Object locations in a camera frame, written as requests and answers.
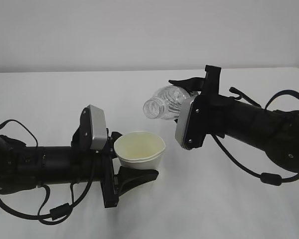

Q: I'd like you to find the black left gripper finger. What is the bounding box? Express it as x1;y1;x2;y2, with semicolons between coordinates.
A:
111;131;123;143
116;166;159;197

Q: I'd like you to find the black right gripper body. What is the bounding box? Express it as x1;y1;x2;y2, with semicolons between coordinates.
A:
190;65;233;143

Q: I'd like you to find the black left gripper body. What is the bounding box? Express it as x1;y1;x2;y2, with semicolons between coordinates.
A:
71;125;122;209

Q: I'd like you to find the clear water bottle green label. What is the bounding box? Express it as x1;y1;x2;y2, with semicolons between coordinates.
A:
143;86;198;120

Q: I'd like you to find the white paper cup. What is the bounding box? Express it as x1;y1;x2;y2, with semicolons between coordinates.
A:
114;131;166;170

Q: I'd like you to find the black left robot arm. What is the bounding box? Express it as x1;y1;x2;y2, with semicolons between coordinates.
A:
0;131;158;208

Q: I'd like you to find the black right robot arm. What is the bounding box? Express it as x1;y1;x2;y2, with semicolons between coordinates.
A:
169;65;299;174

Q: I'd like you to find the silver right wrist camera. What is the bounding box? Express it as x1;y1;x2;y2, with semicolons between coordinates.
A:
175;96;202;150

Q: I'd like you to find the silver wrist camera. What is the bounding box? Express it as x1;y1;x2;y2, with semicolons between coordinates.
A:
175;96;202;150
79;105;108;151

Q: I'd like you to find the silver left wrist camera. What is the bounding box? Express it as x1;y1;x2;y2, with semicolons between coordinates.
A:
79;105;108;151

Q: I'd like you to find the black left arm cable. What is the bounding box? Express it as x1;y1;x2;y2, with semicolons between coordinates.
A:
0;119;95;226

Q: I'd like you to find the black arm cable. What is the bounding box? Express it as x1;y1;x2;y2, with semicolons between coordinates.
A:
0;119;95;226
211;87;299;186

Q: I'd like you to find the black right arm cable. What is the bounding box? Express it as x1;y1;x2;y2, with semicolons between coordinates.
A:
211;87;299;186

